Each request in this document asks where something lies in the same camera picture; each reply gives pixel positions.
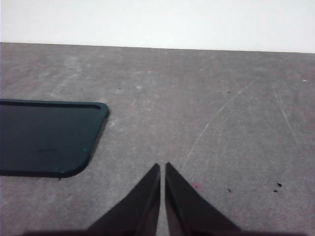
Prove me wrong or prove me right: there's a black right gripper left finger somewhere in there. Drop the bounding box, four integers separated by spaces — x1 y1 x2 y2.
86 163 161 236

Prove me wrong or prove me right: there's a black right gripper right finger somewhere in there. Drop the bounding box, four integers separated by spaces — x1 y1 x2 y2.
164 162 243 236

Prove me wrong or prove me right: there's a dark green rectangular tray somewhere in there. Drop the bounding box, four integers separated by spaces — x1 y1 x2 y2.
0 99 111 178

